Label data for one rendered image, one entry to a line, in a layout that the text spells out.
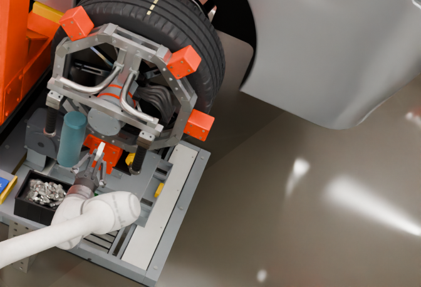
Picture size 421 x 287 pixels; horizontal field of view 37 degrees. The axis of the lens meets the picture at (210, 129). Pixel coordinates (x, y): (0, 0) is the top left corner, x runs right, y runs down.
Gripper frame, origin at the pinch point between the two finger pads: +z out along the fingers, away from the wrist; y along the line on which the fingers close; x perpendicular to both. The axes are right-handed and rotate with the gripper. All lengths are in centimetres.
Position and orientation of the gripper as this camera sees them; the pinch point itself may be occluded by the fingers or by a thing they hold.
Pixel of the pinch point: (99, 151)
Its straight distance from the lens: 224.3
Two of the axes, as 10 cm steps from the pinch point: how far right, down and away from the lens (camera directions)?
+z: 1.4, -6.3, 7.6
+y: -8.6, -4.6, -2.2
